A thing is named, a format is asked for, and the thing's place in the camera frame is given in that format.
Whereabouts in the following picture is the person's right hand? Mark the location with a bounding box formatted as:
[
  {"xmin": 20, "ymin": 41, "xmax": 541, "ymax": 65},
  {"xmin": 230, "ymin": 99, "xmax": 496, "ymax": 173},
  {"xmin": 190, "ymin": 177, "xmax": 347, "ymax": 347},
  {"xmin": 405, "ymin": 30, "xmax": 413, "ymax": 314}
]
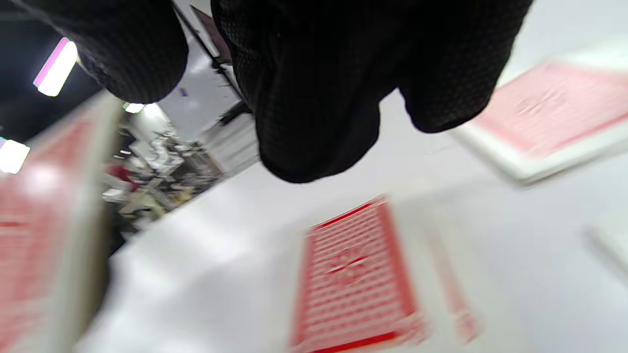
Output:
[{"xmin": 10, "ymin": 0, "xmax": 533, "ymax": 183}]

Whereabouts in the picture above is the deck of red playing cards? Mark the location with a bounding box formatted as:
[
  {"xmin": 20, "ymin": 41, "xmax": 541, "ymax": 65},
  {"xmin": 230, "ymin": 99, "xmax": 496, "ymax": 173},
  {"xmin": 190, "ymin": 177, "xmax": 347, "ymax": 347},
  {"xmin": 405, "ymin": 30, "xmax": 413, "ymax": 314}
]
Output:
[{"xmin": 0, "ymin": 93, "xmax": 121, "ymax": 353}]

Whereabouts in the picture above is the ceiling light panel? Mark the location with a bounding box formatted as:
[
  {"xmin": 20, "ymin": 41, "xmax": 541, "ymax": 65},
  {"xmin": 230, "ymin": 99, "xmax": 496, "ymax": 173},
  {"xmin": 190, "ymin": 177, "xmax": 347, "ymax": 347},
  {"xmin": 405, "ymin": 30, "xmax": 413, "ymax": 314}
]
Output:
[
  {"xmin": 33, "ymin": 38, "xmax": 79, "ymax": 97},
  {"xmin": 0, "ymin": 139, "xmax": 31, "ymax": 175}
]

